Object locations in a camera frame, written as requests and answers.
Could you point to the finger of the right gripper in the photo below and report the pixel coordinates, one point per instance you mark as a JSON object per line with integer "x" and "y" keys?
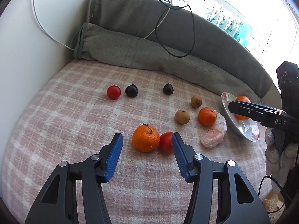
{"x": 264, "y": 114}

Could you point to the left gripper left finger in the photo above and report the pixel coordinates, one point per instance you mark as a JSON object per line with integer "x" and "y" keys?
{"x": 56, "y": 201}

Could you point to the peeled pomelo segment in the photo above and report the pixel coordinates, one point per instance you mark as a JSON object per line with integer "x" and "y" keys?
{"x": 216, "y": 133}

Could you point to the pink plaid tablecloth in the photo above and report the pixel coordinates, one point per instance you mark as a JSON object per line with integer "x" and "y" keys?
{"x": 71, "y": 118}

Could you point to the blue detergent bottle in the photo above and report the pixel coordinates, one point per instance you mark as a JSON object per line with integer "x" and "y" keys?
{"x": 243, "y": 34}

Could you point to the small mandarin orange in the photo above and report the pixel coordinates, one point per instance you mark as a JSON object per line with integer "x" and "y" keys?
{"x": 207, "y": 116}

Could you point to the brown longan fruit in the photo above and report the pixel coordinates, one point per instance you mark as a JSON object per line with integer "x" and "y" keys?
{"x": 196, "y": 101}
{"x": 182, "y": 117}

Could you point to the mandarin orange with stem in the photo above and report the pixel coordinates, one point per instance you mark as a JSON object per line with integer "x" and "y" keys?
{"x": 145, "y": 138}

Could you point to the red cherry tomato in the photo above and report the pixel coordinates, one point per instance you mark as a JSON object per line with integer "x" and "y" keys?
{"x": 113, "y": 92}
{"x": 165, "y": 143}

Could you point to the grey folded blanket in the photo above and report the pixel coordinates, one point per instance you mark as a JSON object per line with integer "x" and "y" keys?
{"x": 125, "y": 33}

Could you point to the large orange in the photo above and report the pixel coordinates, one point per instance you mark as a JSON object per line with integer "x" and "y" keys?
{"x": 241, "y": 116}

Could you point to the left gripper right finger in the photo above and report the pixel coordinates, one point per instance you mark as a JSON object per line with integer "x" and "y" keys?
{"x": 238, "y": 202}

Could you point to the white gloved right hand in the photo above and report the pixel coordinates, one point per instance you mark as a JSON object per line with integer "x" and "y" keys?
{"x": 278, "y": 165}

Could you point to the floral white plate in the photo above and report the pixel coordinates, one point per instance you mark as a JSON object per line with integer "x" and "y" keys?
{"x": 248, "y": 128}

